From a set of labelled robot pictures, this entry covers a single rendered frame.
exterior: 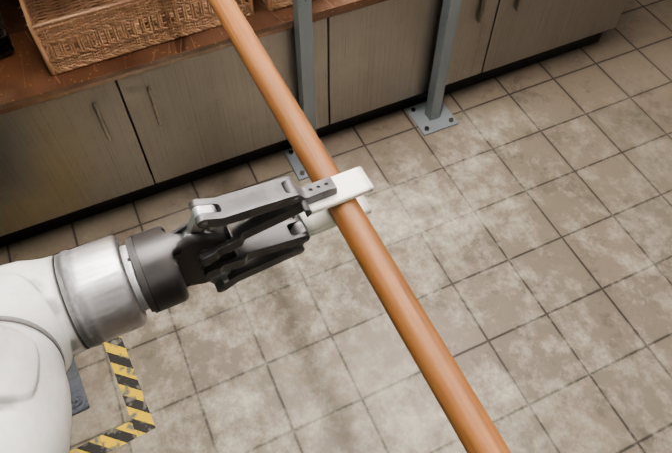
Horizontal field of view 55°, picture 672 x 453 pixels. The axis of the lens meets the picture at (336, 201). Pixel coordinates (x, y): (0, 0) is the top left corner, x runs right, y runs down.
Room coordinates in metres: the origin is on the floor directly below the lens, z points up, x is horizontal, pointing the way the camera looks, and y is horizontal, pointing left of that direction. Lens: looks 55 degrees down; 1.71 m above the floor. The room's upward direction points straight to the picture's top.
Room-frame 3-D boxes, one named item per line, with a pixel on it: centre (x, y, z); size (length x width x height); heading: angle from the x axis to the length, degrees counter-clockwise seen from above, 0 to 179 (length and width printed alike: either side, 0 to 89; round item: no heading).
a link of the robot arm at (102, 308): (0.27, 0.21, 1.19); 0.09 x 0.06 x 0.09; 25
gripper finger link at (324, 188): (0.36, 0.02, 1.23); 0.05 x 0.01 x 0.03; 115
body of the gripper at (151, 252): (0.30, 0.14, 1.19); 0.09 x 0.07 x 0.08; 115
